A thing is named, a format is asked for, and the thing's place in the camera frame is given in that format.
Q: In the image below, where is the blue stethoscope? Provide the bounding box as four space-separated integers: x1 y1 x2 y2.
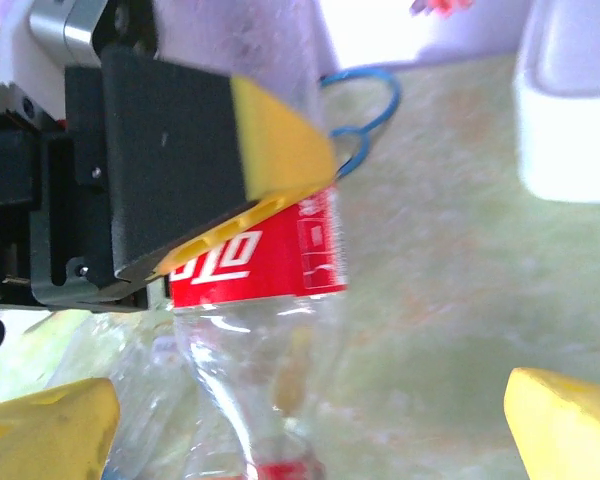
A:
319 69 404 179

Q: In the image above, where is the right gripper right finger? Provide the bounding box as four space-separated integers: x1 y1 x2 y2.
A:
502 367 600 480

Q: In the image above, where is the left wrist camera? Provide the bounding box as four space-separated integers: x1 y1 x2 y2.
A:
0 0 109 124

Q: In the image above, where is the red label clear bottle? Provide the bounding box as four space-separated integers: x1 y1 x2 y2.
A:
167 184 351 480

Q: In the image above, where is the white zip case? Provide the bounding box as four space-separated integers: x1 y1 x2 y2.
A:
512 0 600 204

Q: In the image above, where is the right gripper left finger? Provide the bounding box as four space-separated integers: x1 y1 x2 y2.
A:
0 377 122 480

